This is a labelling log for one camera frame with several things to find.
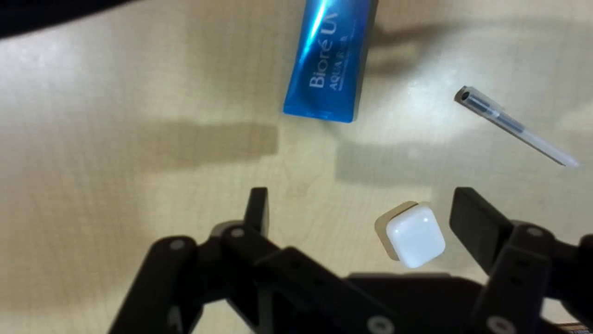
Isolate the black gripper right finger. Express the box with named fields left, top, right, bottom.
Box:
left=449, top=185, right=593, bottom=334

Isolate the small white square case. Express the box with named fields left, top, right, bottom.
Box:
left=373, top=200, right=449, bottom=271

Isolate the clear white pen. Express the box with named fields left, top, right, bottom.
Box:
left=453, top=83, right=583, bottom=170

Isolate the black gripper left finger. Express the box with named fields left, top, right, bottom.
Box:
left=108, top=185, right=397, bottom=334

